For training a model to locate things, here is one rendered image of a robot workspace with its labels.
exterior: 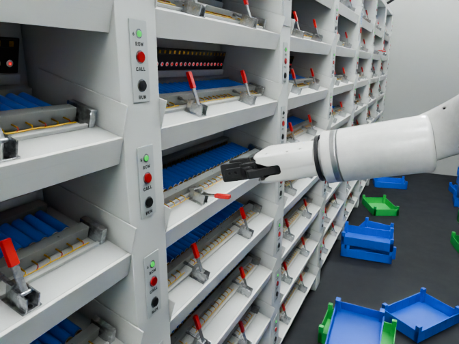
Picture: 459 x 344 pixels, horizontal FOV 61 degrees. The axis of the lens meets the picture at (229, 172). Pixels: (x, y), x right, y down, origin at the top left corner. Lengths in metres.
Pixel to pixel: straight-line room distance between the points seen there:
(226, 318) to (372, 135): 0.73
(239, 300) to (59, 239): 0.70
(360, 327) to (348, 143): 1.34
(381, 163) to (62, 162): 0.44
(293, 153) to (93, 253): 0.35
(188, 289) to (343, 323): 1.06
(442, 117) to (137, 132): 0.48
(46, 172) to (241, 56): 0.86
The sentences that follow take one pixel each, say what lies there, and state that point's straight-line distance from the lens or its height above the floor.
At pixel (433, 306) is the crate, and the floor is 0.01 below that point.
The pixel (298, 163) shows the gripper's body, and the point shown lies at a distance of 0.61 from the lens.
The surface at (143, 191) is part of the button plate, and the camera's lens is 0.66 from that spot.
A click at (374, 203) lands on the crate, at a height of 0.00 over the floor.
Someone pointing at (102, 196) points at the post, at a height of 0.96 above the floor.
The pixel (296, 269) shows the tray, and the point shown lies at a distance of 1.80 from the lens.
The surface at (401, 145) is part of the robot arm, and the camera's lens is 0.59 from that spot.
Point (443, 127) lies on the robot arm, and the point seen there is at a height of 1.07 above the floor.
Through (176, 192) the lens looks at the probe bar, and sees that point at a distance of 0.84.
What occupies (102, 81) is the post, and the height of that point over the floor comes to 1.14.
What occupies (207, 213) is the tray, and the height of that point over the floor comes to 0.84.
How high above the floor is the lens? 1.17
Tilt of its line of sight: 15 degrees down
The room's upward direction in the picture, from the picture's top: straight up
